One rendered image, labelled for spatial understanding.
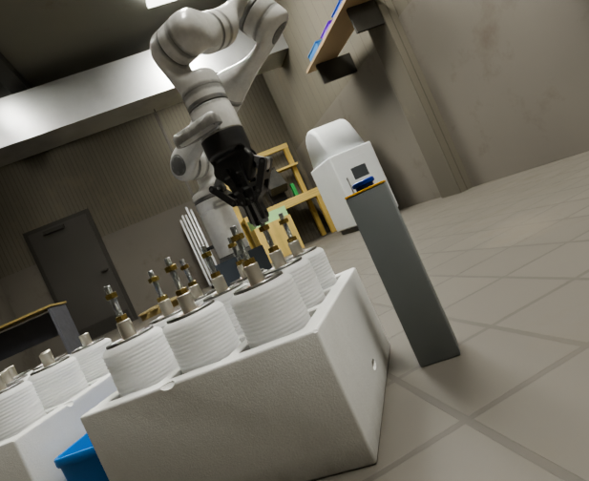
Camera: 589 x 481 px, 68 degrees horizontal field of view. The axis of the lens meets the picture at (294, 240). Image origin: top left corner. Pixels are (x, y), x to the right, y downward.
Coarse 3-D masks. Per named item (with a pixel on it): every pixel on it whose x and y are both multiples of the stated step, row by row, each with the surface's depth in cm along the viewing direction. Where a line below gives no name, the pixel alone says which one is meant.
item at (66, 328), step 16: (64, 304) 567; (16, 320) 505; (32, 320) 558; (48, 320) 562; (64, 320) 543; (0, 336) 549; (16, 336) 553; (32, 336) 557; (48, 336) 560; (64, 336) 519; (0, 352) 548; (16, 352) 552
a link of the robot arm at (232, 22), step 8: (232, 0) 86; (240, 0) 89; (248, 0) 92; (256, 0) 92; (216, 8) 81; (224, 8) 82; (232, 8) 84; (240, 8) 89; (248, 8) 92; (224, 16) 79; (232, 16) 81; (240, 16) 92; (224, 24) 78; (232, 24) 80; (240, 24) 95; (224, 32) 78; (232, 32) 81; (224, 40) 79; (232, 40) 82; (224, 48) 82
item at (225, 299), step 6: (228, 294) 72; (216, 300) 72; (222, 300) 72; (228, 300) 72; (228, 306) 72; (228, 312) 72; (234, 318) 72; (234, 324) 72; (240, 324) 72; (240, 330) 72
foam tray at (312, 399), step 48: (336, 288) 74; (240, 336) 70; (288, 336) 55; (336, 336) 58; (384, 336) 88; (192, 384) 58; (240, 384) 56; (288, 384) 54; (336, 384) 52; (384, 384) 72; (96, 432) 63; (144, 432) 61; (192, 432) 59; (240, 432) 57; (288, 432) 55; (336, 432) 53; (144, 480) 62; (192, 480) 60; (240, 480) 58; (288, 480) 56
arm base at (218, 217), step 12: (204, 204) 117; (216, 204) 117; (228, 204) 119; (204, 216) 117; (216, 216) 117; (228, 216) 118; (216, 228) 117; (228, 228) 117; (240, 228) 120; (216, 240) 118; (228, 252) 117; (240, 252) 117
